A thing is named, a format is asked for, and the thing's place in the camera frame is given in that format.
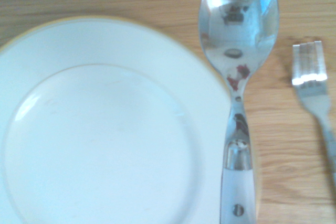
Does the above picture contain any silver fork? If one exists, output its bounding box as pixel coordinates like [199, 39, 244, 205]
[292, 40, 336, 194]

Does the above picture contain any silver spoon with white handle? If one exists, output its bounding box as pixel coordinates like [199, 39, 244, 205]
[198, 0, 279, 224]

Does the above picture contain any white gold-rimmed plate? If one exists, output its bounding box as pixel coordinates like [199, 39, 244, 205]
[0, 16, 262, 224]

